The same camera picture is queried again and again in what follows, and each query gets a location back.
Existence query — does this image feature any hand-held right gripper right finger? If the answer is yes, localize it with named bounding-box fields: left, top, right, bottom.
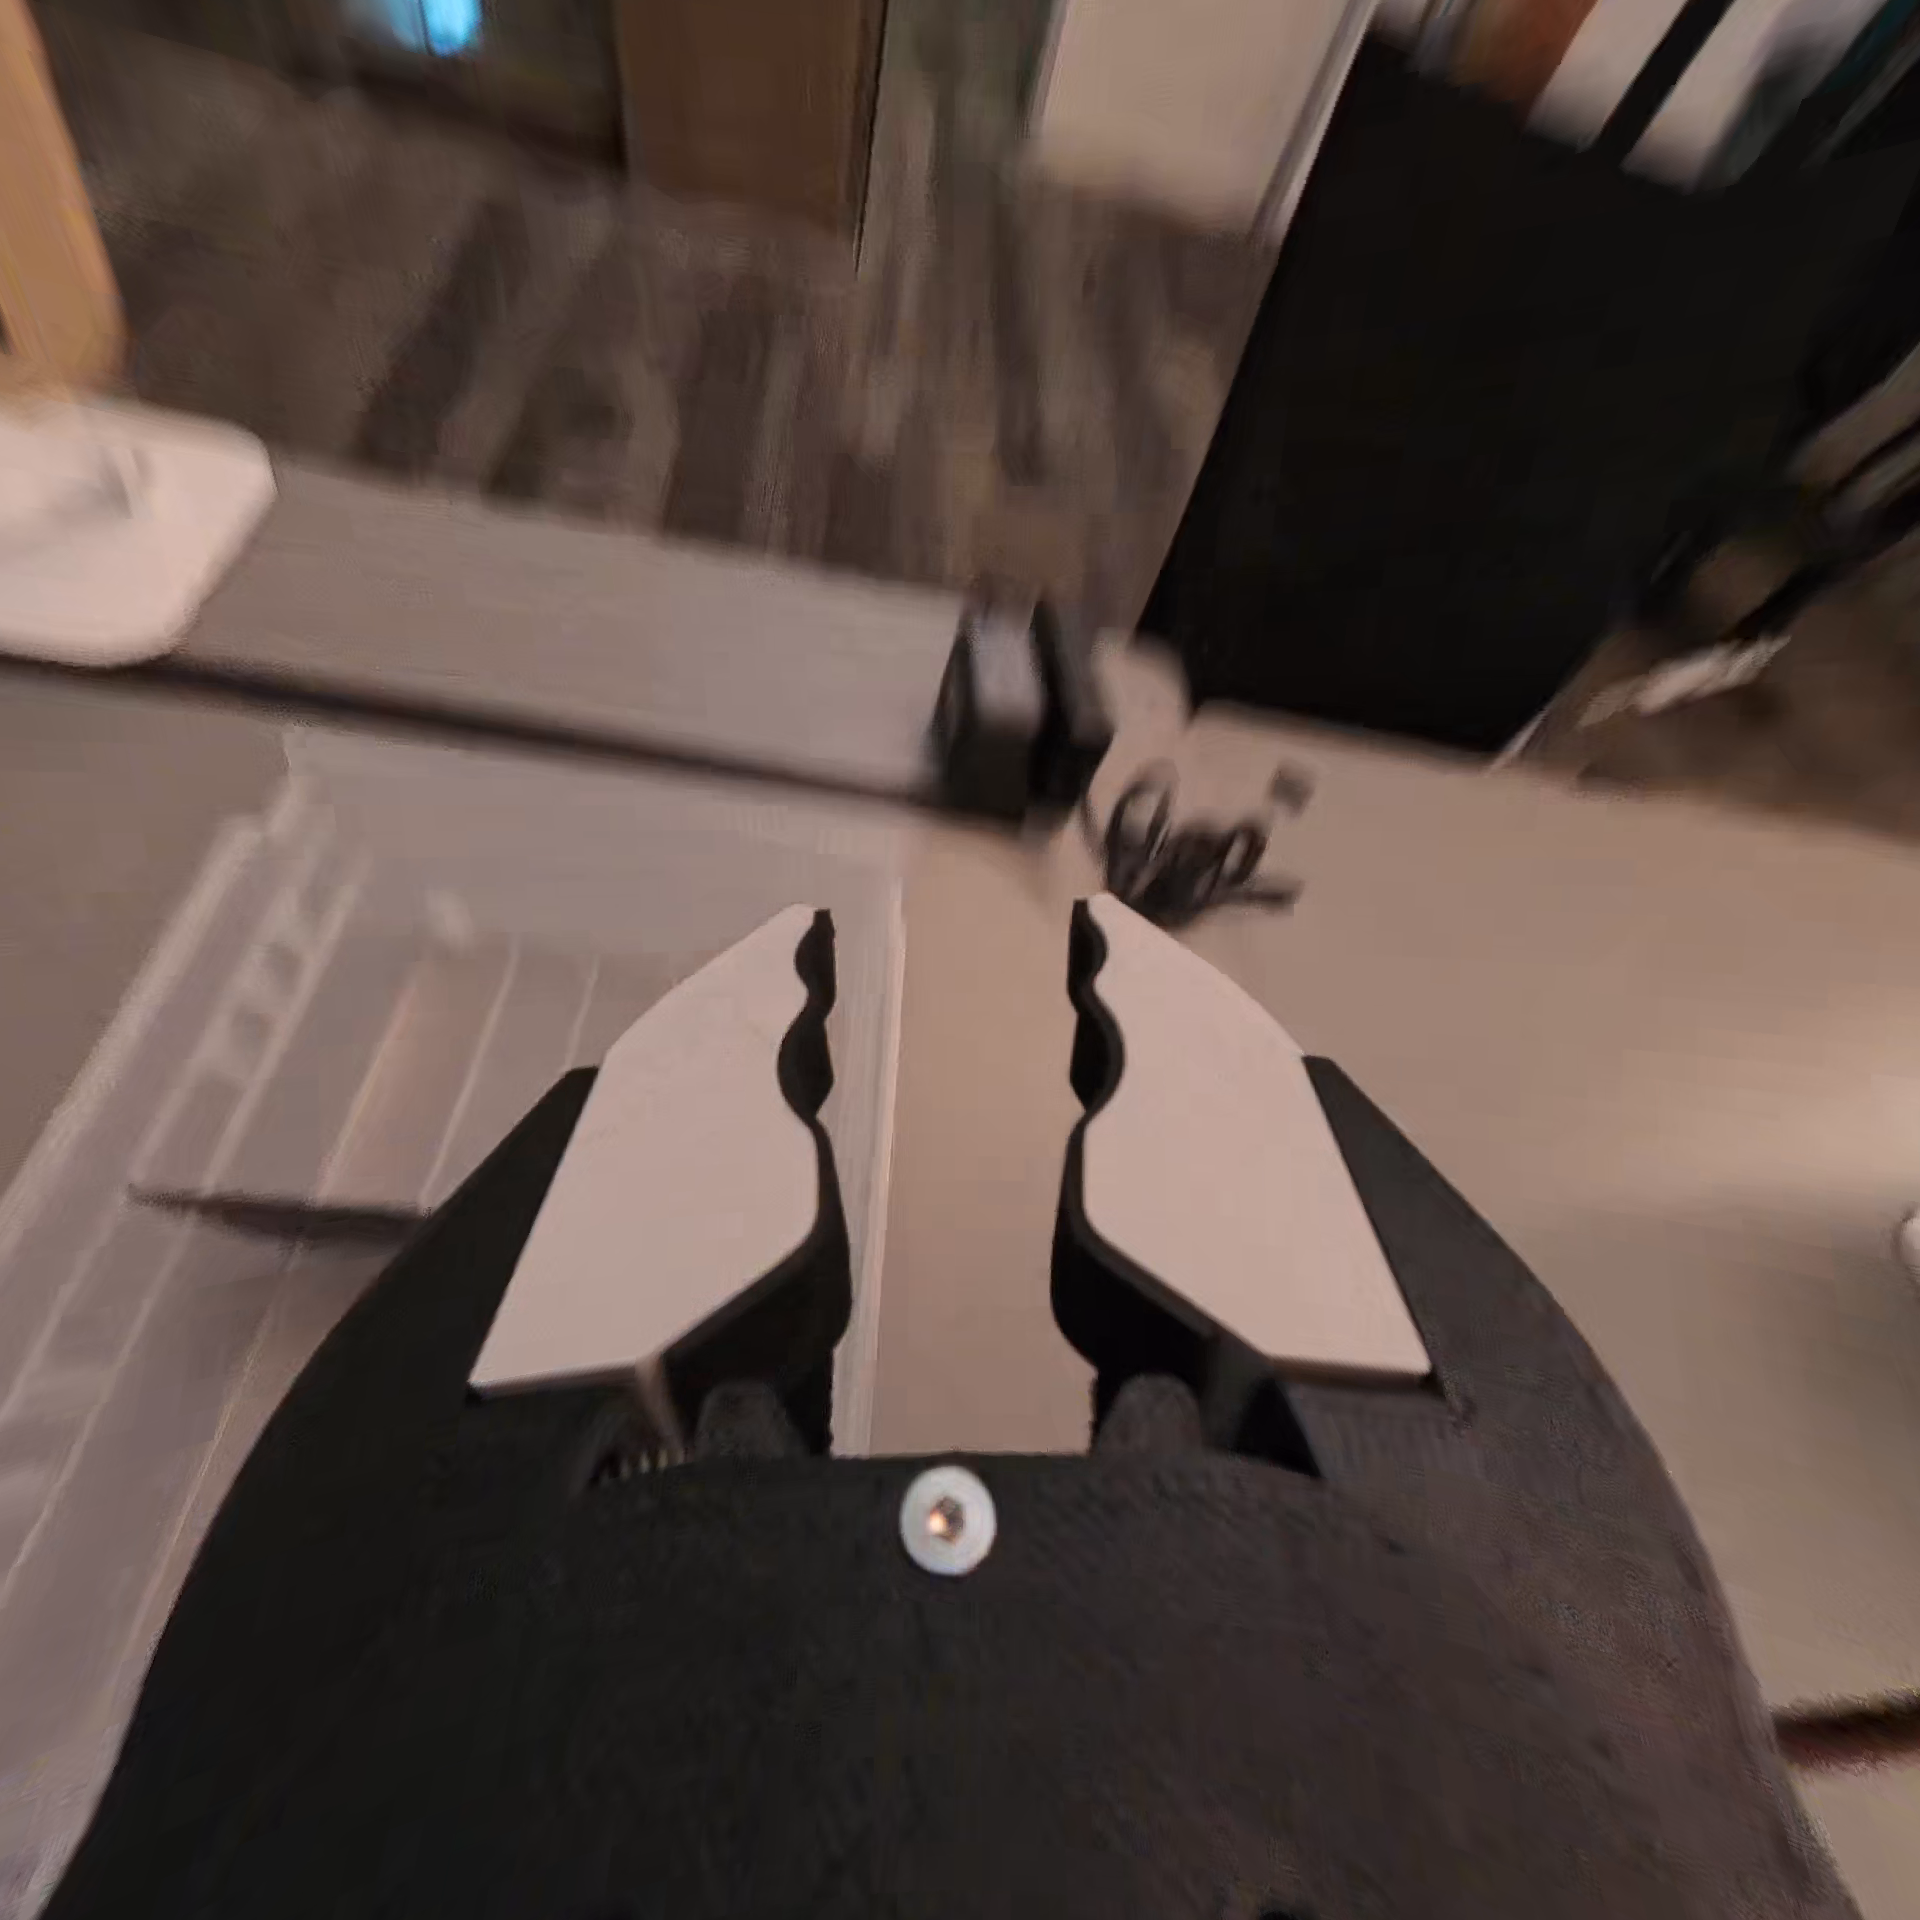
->
left=1048, top=890, right=1433, bottom=1390

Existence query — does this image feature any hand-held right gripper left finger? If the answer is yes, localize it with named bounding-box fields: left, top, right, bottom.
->
left=468, top=903, right=856, bottom=1404

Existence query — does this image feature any clear plastic organizer box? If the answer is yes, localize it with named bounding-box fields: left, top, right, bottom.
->
left=0, top=726, right=910, bottom=1846

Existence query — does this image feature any black power adapter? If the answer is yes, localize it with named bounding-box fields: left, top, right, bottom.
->
left=936, top=599, right=1114, bottom=818

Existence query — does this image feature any black cabinet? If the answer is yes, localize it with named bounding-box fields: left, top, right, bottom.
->
left=1140, top=45, right=1920, bottom=752

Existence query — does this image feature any white door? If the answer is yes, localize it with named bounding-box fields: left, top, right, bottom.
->
left=1036, top=0, right=1374, bottom=233

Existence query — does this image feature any coiled black cord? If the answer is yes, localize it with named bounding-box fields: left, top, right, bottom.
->
left=1101, top=760, right=1310, bottom=920

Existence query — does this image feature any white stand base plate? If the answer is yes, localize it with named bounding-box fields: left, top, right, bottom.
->
left=0, top=401, right=280, bottom=665

